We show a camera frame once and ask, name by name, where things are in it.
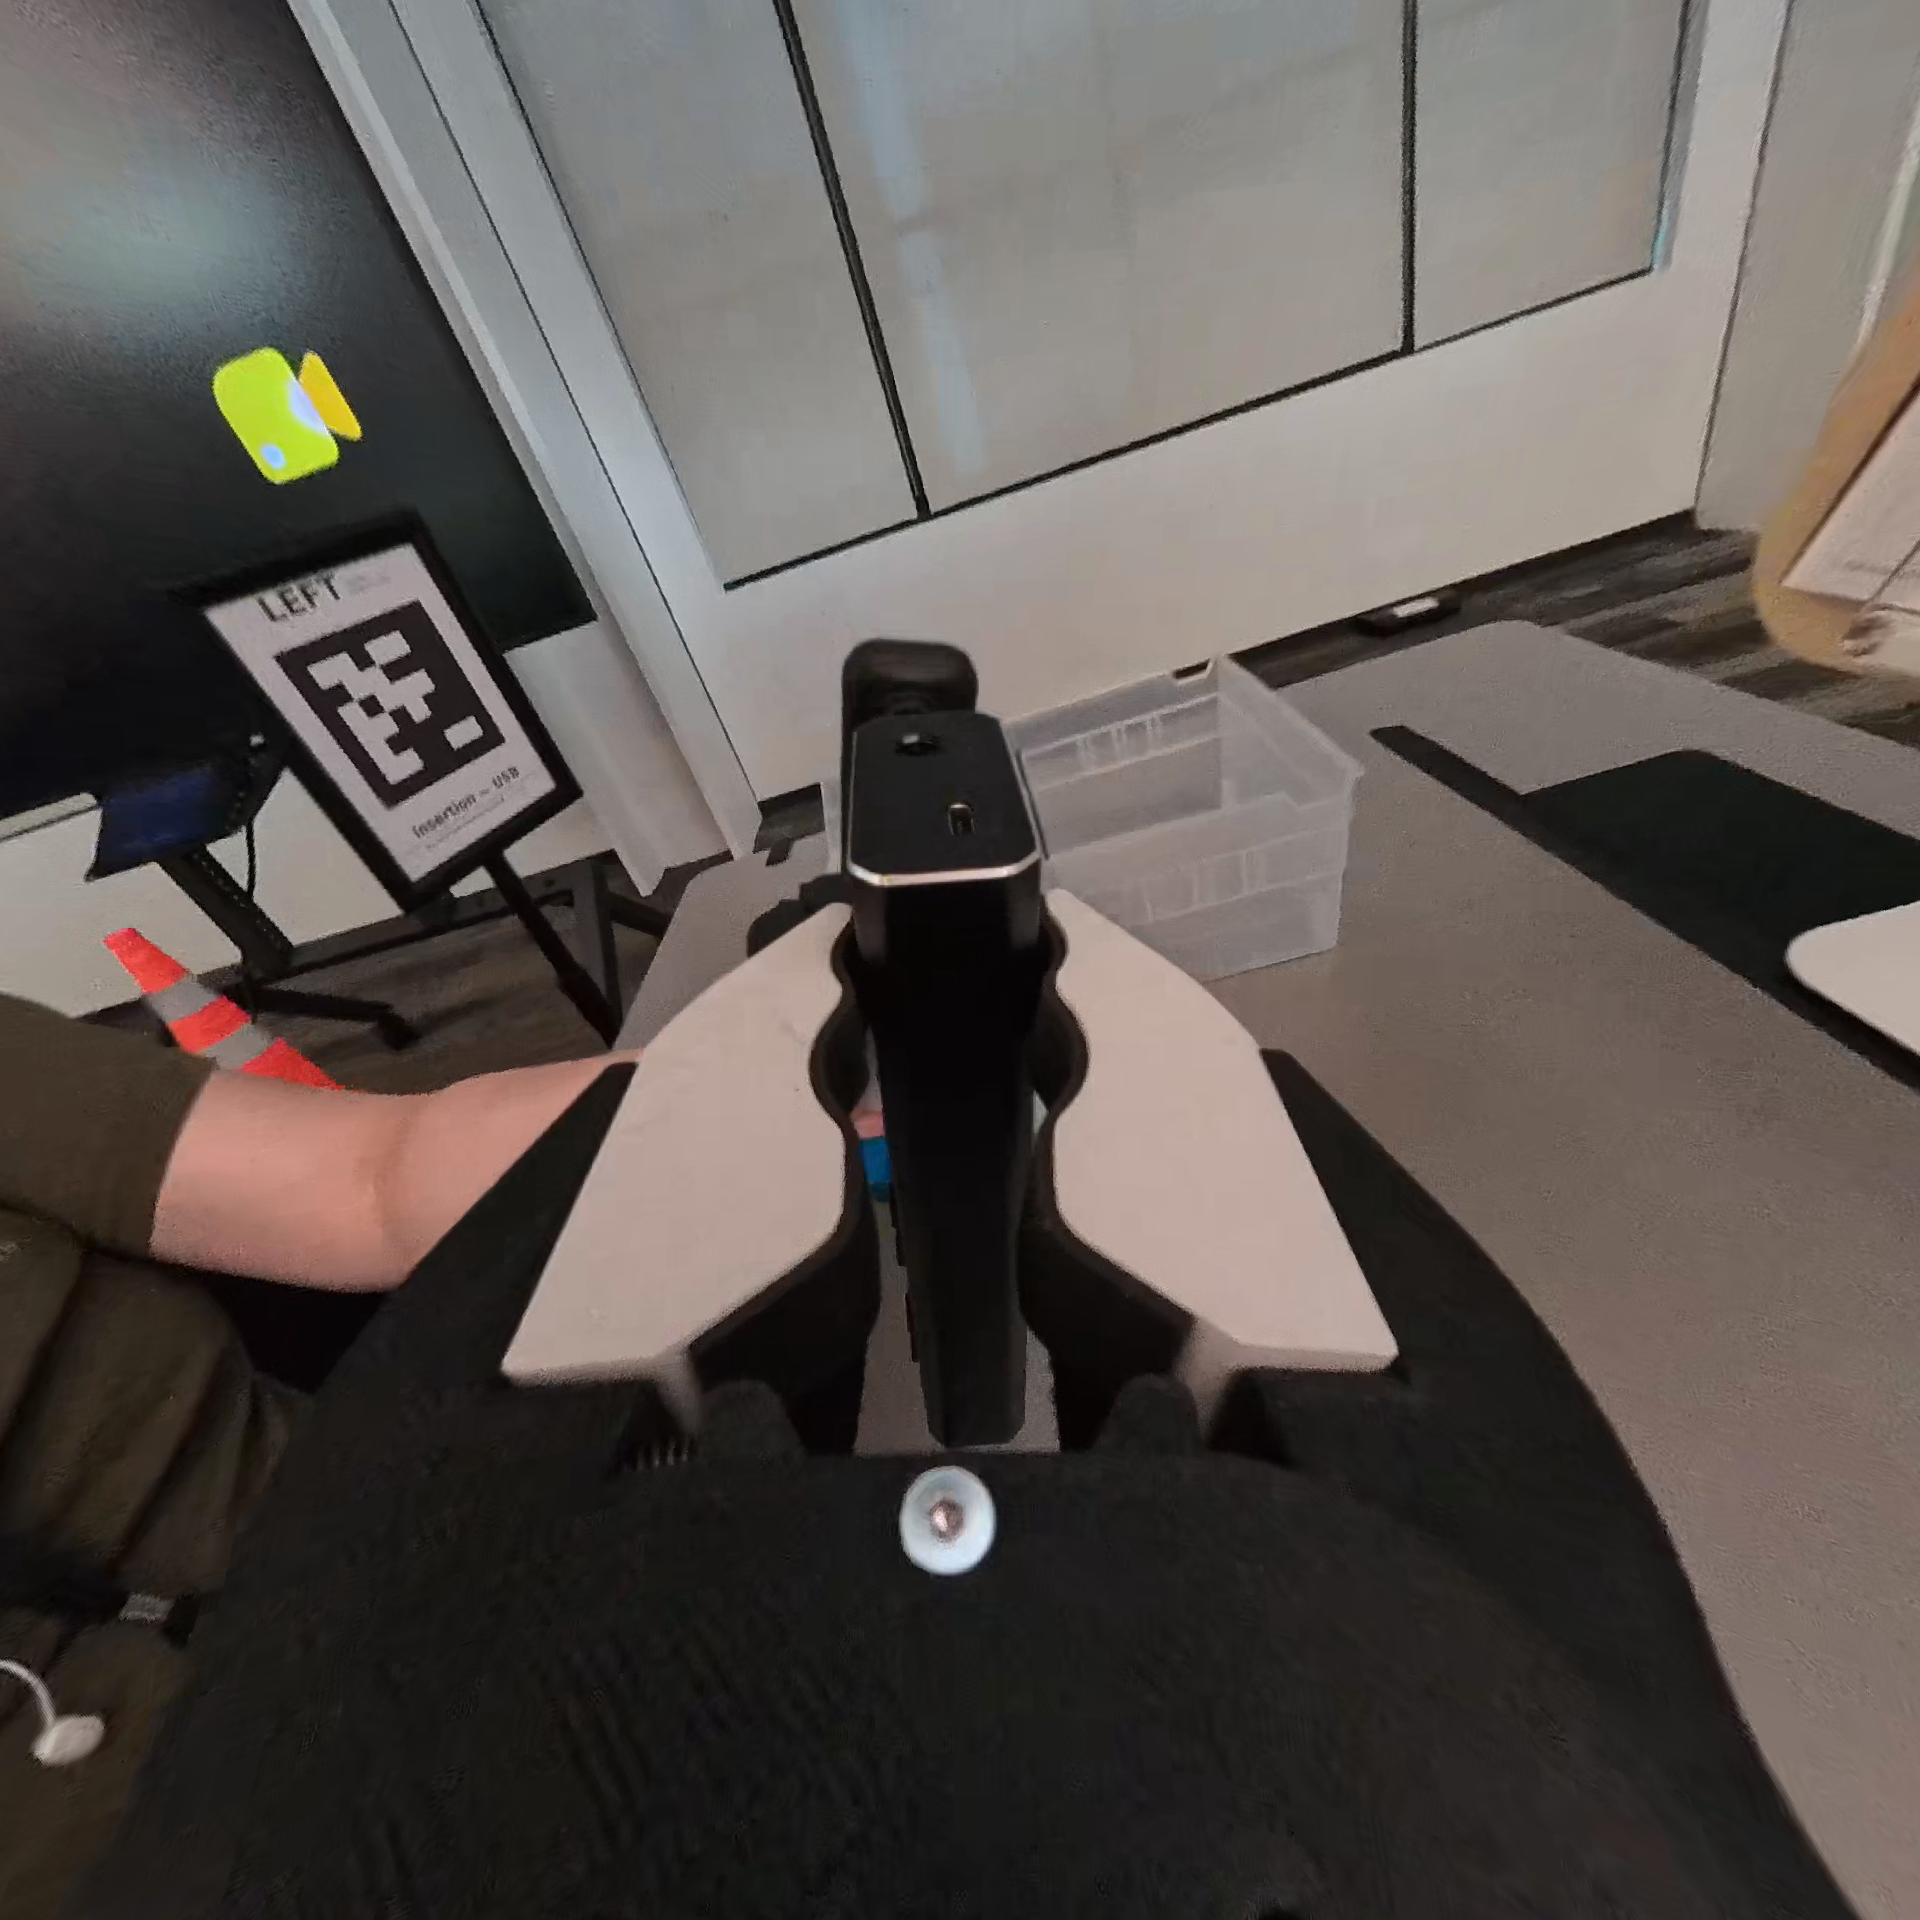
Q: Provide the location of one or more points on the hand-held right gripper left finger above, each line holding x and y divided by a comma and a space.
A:
706, 1184

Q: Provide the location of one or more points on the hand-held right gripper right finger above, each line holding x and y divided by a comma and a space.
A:
1202, 1184

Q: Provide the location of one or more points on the black usb hub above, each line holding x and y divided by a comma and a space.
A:
938, 1050

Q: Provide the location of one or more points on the clear plastic bin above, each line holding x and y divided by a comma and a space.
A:
1202, 840

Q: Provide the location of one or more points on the black easel stand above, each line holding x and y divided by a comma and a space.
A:
564, 960

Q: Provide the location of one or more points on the white frosted glass door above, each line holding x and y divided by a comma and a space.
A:
1202, 570

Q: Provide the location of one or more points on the framed tag sign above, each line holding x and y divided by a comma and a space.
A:
494, 780

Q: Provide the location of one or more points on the small black floor object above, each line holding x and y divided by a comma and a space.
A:
1411, 612

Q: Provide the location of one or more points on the orange traffic cone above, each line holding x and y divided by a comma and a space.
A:
212, 1020

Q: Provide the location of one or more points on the instruction sheet on stand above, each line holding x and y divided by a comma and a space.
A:
1862, 974

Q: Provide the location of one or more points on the dark wall screen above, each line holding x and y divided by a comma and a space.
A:
149, 224

